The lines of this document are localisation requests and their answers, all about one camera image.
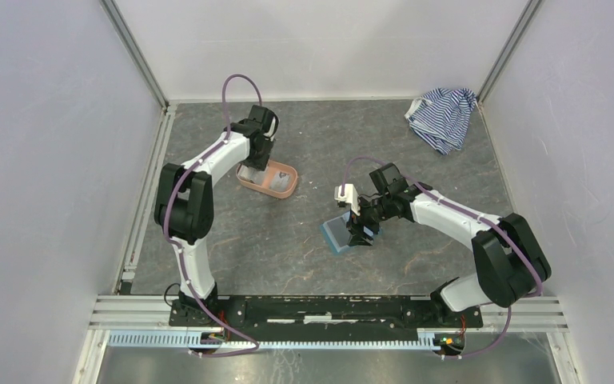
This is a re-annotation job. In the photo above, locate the blue striped cloth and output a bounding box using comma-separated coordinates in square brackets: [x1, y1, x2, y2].
[404, 88, 478, 155]

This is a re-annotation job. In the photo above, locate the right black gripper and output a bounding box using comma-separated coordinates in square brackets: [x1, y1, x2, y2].
[346, 194, 393, 247]

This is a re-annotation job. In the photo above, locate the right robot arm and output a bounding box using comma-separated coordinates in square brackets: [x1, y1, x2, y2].
[334, 163, 552, 326]

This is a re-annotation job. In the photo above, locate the aluminium frame rail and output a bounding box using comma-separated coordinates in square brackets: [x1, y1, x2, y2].
[74, 295, 580, 383]

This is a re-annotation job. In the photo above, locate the white VIP card in tray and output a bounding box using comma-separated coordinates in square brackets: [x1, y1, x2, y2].
[269, 172, 293, 193]

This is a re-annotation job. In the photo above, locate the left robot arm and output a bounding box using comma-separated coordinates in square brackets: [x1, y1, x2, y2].
[153, 105, 279, 326]

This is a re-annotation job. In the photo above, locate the pink oval tray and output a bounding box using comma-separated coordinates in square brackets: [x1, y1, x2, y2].
[236, 160, 298, 199]

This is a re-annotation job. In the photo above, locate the purple cable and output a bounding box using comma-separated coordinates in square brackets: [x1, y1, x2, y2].
[162, 73, 263, 358]
[340, 156, 544, 360]

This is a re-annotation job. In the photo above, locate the teal card holder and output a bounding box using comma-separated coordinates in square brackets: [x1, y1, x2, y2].
[320, 210, 380, 254]

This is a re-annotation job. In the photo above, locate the stack of credit cards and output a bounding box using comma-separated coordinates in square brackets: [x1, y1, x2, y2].
[237, 165, 266, 186]

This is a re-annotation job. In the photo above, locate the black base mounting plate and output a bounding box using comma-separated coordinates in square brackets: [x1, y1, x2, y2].
[169, 295, 484, 342]

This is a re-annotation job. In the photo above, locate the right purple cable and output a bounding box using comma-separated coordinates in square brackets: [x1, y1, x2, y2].
[340, 156, 544, 360]

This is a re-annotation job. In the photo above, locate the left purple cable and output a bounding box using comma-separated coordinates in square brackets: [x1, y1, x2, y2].
[162, 73, 263, 358]

